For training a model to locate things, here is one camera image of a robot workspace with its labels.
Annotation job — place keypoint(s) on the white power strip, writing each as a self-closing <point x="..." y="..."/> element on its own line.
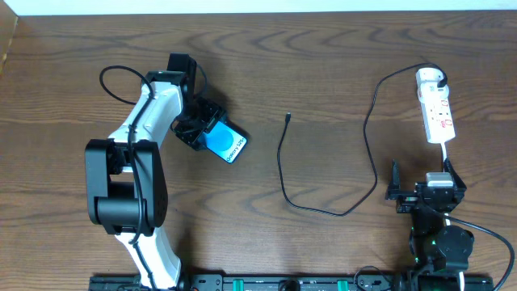
<point x="436" y="113"/>

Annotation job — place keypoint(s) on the blue Galaxy smartphone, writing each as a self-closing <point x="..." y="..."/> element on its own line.
<point x="225" y="140"/>

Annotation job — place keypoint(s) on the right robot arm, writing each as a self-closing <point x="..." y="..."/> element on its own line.
<point x="441" y="251"/>

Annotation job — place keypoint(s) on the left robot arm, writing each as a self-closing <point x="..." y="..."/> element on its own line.
<point x="125" y="182"/>

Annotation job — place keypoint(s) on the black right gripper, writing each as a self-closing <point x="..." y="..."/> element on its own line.
<point x="406" y="195"/>

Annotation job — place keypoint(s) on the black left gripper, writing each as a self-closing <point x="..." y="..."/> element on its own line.
<point x="200" y="129"/>

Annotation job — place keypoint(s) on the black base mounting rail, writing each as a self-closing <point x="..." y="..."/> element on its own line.
<point x="370" y="282"/>

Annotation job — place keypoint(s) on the cardboard side panel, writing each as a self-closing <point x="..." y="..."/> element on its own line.
<point x="9" y="21"/>

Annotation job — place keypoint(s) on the white USB wall charger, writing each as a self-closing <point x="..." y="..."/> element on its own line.
<point x="433" y="80"/>

